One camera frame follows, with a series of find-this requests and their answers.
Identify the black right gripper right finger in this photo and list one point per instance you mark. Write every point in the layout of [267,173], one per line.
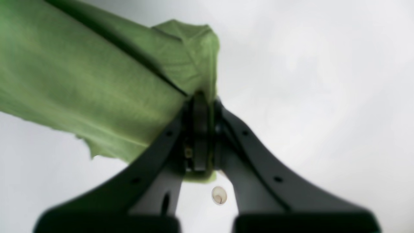
[270,197]

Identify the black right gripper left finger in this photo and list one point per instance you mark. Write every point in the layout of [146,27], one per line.
[143,197]

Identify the olive green t-shirt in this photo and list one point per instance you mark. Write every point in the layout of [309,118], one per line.
[113,83]

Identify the right table cable grommet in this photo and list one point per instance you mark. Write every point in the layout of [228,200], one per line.
[219,195]

